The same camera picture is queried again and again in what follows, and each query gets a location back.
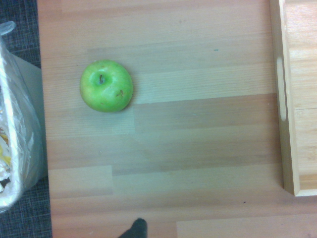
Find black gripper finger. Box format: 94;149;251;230
118;218;148;238

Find green apple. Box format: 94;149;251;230
79;59;134;113

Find light wooden tray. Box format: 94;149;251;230
269;0;317;197

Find reddish wooden coffee table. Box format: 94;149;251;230
37;0;317;238

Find white plastic trash bin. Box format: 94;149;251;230
0;21;48;214

